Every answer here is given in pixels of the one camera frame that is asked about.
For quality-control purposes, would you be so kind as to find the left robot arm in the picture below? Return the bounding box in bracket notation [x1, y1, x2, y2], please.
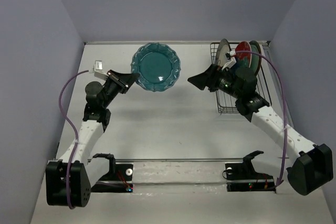
[45, 70, 140, 209]

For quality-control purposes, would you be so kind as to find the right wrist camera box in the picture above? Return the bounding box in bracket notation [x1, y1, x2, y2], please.
[222, 50, 237, 70]

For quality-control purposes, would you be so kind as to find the teal scalloped plate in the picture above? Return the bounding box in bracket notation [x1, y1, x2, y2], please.
[131, 42, 181, 92]

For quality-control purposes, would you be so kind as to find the light green round plate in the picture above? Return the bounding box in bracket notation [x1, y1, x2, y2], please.
[249, 40, 261, 75]

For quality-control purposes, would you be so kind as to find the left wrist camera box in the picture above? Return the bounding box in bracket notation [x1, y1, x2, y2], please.
[89, 60, 108, 80]

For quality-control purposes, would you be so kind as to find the red teal floral plate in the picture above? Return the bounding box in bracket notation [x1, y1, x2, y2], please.
[235, 41, 251, 64]

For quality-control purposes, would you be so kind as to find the black wire dish rack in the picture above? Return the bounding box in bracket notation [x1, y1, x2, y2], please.
[210, 42, 272, 114]

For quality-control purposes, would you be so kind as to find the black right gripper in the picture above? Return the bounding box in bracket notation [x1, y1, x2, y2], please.
[187, 63, 243, 100]

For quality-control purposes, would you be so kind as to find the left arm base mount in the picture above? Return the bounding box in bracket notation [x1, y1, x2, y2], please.
[91, 163, 134, 193]

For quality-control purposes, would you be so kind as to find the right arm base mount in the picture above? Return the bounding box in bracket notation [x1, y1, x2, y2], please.
[222, 151, 276, 192]

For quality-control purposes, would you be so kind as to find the silver rimmed cream plate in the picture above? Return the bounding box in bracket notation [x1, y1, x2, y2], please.
[215, 39, 231, 67]

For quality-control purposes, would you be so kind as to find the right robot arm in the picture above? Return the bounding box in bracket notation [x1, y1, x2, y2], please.
[188, 64, 333, 196]

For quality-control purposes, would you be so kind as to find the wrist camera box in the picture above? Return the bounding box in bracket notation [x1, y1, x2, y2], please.
[222, 50, 237, 70]
[89, 60, 108, 80]

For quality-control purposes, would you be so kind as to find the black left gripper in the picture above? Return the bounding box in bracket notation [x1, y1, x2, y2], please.
[101, 70, 139, 108]

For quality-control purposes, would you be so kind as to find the navy leaf shaped dish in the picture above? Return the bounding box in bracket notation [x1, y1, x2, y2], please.
[231, 56, 250, 71]

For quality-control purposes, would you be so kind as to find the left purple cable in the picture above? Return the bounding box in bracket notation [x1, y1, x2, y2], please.
[59, 69, 131, 209]

